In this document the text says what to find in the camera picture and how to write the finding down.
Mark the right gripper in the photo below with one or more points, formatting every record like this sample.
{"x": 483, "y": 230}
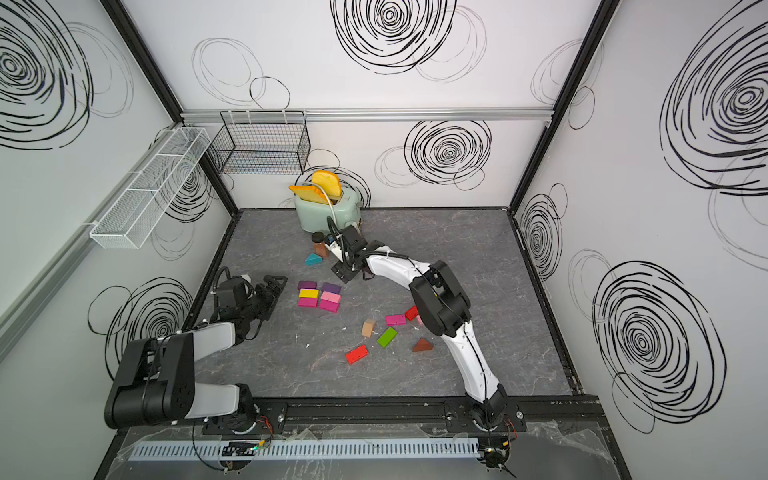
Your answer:
{"x": 345, "y": 270}

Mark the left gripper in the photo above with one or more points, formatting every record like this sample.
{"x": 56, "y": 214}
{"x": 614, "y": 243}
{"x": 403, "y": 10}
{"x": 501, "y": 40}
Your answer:
{"x": 269, "y": 296}

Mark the purple block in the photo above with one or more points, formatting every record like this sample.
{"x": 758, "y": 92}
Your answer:
{"x": 307, "y": 285}
{"x": 332, "y": 288}

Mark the light pink block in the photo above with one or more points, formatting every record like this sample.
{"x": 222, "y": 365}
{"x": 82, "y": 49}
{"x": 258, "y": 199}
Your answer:
{"x": 330, "y": 297}

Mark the yellow block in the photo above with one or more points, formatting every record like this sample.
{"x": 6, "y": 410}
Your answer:
{"x": 309, "y": 293}

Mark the magenta block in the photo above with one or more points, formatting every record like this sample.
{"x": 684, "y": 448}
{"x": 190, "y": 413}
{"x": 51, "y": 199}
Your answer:
{"x": 307, "y": 302}
{"x": 396, "y": 320}
{"x": 329, "y": 305}

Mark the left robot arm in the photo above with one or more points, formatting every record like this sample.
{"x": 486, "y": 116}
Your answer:
{"x": 156, "y": 381}

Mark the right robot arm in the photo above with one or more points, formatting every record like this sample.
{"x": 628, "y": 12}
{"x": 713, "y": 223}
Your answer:
{"x": 441, "y": 303}

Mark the teal triangle block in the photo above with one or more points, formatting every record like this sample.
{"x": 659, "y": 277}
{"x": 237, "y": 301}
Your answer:
{"x": 313, "y": 259}

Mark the brown spice jar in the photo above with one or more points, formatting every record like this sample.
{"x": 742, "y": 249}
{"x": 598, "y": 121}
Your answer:
{"x": 318, "y": 238}

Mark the tan wooden block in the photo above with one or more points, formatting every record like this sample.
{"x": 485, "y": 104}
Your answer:
{"x": 368, "y": 328}

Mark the mint green toaster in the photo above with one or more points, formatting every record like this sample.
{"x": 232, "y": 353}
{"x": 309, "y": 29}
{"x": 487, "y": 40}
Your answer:
{"x": 313, "y": 216}

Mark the magenta block bottom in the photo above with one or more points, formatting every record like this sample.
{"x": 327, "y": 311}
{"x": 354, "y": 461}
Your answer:
{"x": 396, "y": 320}

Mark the red block upper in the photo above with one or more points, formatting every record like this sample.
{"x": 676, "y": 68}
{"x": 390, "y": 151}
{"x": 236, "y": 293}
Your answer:
{"x": 411, "y": 313}

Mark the red block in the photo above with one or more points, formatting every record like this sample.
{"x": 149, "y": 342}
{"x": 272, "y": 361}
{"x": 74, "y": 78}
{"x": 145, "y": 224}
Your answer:
{"x": 356, "y": 354}
{"x": 411, "y": 313}

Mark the green block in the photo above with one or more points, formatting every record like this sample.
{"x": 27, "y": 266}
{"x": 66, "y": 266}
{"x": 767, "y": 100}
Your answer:
{"x": 387, "y": 337}

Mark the red block lower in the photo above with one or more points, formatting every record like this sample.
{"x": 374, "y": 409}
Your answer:
{"x": 356, "y": 354}

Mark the yellow toast slice front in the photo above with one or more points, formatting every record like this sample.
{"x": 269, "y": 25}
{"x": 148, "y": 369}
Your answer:
{"x": 310, "y": 193}

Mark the yellow toast slice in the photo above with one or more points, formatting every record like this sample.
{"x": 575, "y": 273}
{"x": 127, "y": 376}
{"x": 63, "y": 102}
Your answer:
{"x": 329, "y": 182}
{"x": 310, "y": 193}

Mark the yellow toast slice back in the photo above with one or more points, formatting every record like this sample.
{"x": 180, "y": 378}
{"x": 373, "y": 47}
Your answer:
{"x": 329, "y": 182}

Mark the brown triangle block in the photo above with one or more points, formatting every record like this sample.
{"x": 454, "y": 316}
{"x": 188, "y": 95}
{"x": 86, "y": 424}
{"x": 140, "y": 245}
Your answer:
{"x": 422, "y": 345}

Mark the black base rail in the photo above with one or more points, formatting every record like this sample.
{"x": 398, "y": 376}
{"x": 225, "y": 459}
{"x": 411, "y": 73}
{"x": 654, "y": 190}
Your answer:
{"x": 277, "y": 415}

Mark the black wire basket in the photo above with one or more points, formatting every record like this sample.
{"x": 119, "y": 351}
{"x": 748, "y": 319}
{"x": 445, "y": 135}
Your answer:
{"x": 267, "y": 142}

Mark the white wire shelf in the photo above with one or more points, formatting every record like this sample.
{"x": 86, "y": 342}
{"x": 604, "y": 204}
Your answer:
{"x": 134, "y": 214}

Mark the grey slotted cable duct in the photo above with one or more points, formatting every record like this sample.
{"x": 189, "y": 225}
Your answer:
{"x": 281, "y": 450}

